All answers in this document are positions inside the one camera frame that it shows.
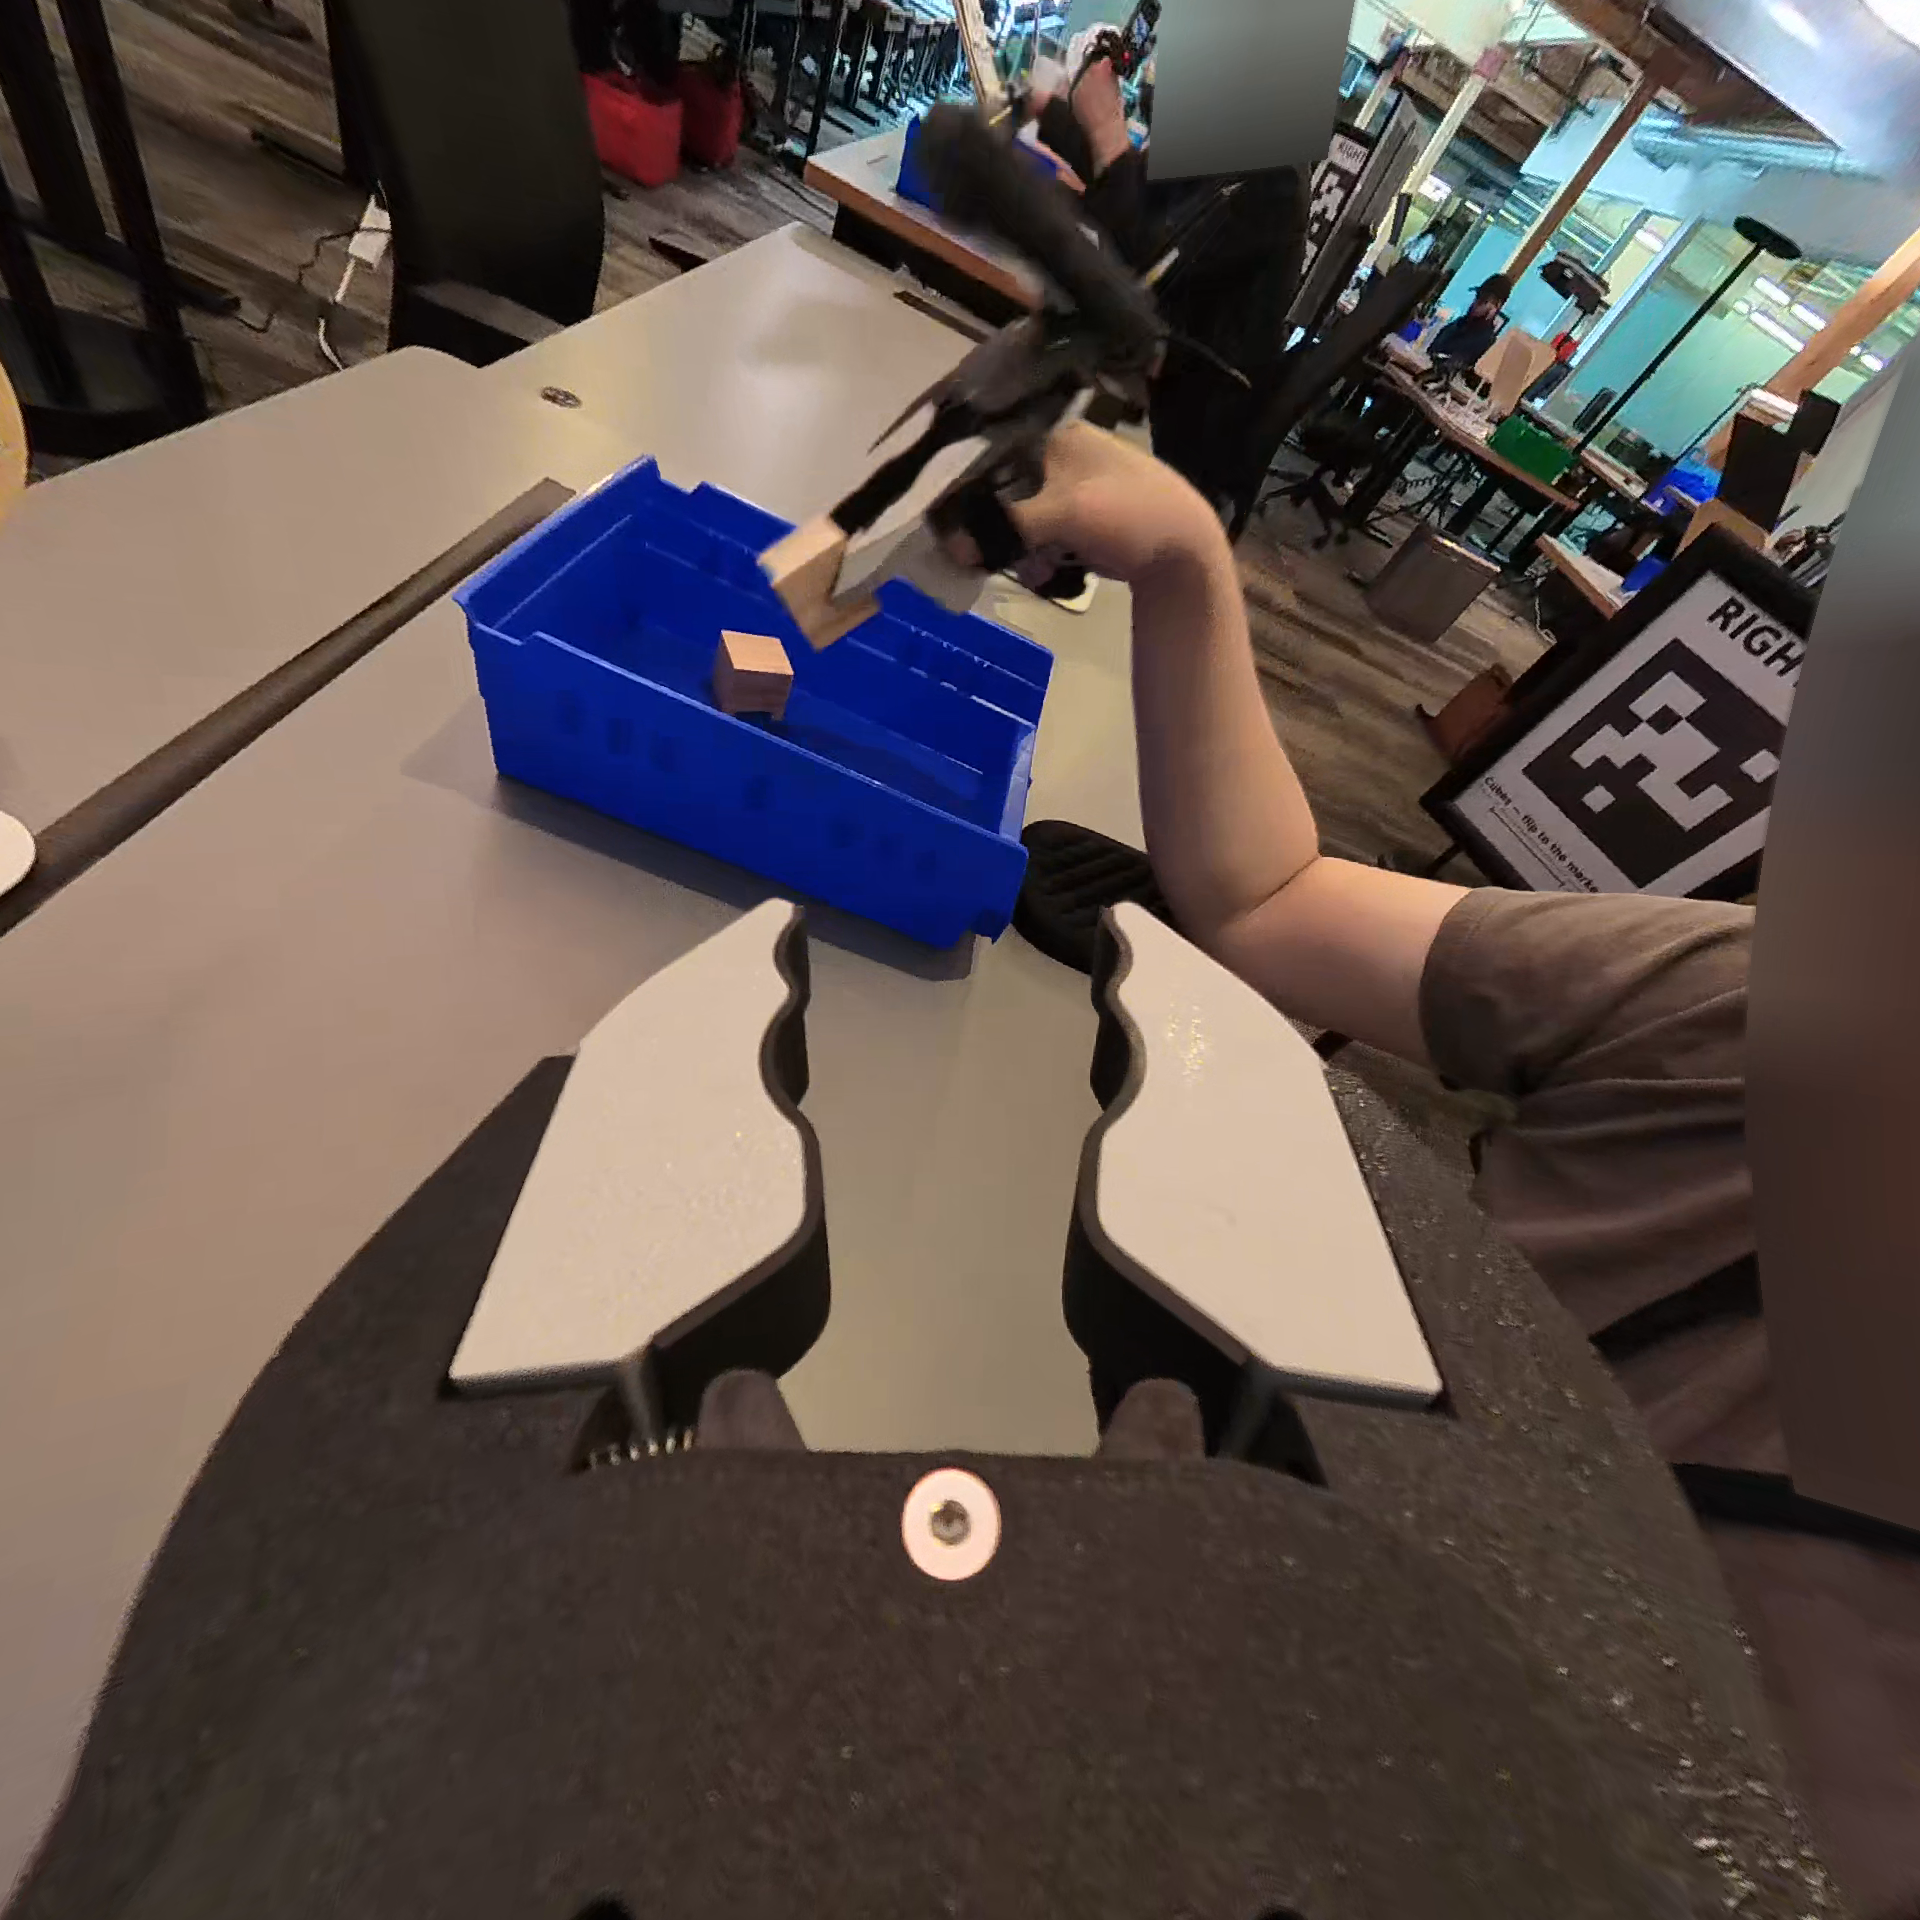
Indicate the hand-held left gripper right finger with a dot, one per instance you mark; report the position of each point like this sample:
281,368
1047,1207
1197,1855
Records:
1263,1199

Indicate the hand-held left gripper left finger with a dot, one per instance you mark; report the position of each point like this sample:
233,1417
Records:
643,1199

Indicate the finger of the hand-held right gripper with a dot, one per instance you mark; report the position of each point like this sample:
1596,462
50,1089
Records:
898,479
908,539

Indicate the blue-taped wooden cube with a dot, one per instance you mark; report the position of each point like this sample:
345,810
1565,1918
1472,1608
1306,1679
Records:
751,673
806,578

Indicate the blue plastic bin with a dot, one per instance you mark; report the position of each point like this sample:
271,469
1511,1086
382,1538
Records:
748,810
919,174

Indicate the person's right forearm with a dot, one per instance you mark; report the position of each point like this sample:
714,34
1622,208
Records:
1215,748

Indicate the person's right hand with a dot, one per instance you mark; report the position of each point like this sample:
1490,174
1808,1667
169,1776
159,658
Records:
1113,496

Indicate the wooden edged desk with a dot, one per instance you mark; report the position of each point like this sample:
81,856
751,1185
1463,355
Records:
915,227

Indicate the black office chair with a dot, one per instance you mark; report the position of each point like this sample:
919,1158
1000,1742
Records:
466,182
1336,390

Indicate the black white marker sign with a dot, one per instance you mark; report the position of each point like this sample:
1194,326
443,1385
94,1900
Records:
1336,203

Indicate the black wrist rest pad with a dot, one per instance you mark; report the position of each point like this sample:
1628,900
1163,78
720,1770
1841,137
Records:
1090,886

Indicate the wooden top workbench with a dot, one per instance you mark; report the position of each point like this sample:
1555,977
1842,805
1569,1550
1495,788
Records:
1484,437
840,43

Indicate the red storage case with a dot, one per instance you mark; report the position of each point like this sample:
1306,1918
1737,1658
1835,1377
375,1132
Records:
711,112
635,130

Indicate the grey metal bin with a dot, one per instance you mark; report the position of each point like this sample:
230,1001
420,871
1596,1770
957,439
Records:
1431,586

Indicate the green box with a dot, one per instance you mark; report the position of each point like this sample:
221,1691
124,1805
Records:
1529,447

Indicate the brown bag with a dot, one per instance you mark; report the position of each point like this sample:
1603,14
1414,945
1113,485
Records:
1463,714

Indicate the white power strip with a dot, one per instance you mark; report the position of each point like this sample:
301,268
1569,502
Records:
366,251

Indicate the framed marker sign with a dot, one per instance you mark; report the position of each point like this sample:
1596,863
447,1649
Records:
1649,748

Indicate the black floor lamp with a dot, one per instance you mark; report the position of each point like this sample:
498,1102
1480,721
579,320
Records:
1680,331

